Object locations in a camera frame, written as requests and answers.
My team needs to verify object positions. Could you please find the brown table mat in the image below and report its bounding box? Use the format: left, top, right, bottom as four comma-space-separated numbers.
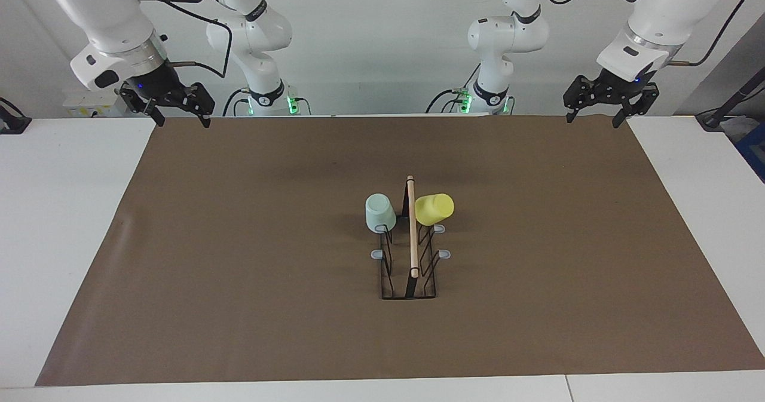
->
35, 114, 765, 387

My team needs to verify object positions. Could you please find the black base cable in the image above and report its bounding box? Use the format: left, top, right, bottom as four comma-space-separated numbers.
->
223, 87, 253, 117
426, 65, 480, 115

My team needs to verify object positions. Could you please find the black stand with pole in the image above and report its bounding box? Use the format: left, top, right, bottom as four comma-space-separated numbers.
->
696, 67, 765, 131

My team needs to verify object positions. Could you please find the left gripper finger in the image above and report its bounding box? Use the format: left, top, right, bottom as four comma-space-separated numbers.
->
563, 76, 598, 122
613, 84, 660, 129

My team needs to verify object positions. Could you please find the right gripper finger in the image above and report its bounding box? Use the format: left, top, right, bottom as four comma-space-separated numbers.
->
182, 82, 216, 129
120, 82, 166, 127

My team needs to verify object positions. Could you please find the black wire cup rack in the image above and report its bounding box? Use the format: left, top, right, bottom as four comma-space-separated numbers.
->
371, 175, 452, 300

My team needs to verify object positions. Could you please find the blue box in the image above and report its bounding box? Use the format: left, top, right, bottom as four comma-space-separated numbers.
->
735, 121, 765, 182

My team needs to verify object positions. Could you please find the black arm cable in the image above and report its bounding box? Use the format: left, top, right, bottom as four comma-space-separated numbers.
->
134, 0, 232, 79
669, 0, 755, 67

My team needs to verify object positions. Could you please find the yellow plastic cup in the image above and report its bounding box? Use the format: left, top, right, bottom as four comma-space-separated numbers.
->
415, 194, 455, 226

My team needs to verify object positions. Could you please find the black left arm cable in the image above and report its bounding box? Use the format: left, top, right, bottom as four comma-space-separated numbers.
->
669, 0, 755, 67

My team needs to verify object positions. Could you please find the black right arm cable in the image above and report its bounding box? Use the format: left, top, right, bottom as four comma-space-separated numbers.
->
134, 0, 232, 79

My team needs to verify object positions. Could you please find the black table clamp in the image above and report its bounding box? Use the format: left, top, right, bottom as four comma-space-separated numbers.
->
0, 97, 32, 135

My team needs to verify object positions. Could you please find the pale green plastic cup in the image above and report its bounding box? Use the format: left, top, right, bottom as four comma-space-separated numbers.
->
365, 194, 397, 234

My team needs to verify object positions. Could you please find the white power strip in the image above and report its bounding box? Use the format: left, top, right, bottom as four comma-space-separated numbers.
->
63, 88, 129, 118

